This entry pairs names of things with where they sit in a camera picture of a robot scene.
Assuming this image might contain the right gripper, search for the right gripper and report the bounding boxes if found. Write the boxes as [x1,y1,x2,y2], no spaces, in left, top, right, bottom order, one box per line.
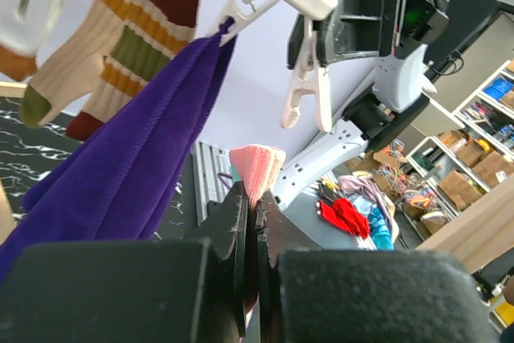
[312,0,449,67]

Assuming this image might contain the orange sock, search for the orange sock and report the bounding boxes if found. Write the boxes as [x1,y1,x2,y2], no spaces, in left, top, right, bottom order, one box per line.
[0,46,37,82]

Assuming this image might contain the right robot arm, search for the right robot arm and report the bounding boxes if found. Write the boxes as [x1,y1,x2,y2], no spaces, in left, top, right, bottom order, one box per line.
[273,0,449,209]

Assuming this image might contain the pink dotted sock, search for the pink dotted sock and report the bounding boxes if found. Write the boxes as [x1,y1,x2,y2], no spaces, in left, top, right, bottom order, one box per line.
[229,144,286,210]

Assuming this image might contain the purple sock pair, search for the purple sock pair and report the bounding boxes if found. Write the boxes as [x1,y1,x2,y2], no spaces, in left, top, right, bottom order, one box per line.
[1,18,235,274]

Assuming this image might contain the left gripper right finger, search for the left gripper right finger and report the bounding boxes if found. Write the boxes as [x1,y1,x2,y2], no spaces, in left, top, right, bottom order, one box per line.
[255,193,499,342]

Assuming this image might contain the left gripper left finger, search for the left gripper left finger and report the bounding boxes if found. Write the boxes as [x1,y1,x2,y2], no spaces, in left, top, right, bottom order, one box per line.
[1,182,248,342]

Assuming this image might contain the red cloth pile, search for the red cloth pile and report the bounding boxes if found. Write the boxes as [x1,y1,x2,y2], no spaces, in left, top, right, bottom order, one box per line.
[316,198,370,239]

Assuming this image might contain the background storage shelves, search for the background storage shelves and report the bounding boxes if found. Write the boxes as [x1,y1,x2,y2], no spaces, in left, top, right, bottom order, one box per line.
[345,57,514,239]

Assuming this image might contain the striped beige sock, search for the striped beige sock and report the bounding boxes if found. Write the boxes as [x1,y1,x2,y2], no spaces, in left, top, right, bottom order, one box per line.
[19,0,129,128]
[67,0,199,141]

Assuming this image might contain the wooden clothes rack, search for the wooden clothes rack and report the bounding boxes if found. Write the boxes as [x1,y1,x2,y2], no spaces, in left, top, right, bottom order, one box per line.
[1,95,30,243]

